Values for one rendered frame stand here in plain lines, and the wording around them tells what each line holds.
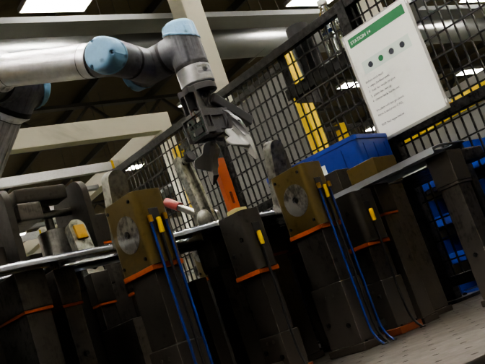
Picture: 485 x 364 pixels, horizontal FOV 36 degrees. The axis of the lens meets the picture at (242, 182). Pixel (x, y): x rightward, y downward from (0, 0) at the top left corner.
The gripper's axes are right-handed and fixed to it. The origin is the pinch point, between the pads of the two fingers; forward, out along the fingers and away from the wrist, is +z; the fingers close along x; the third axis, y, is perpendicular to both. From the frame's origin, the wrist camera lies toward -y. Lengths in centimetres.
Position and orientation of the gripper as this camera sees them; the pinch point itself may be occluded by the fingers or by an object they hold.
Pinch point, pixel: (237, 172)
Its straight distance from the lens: 159.8
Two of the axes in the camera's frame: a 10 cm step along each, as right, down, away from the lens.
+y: -7.2, 1.3, -6.9
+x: 6.1, -3.5, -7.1
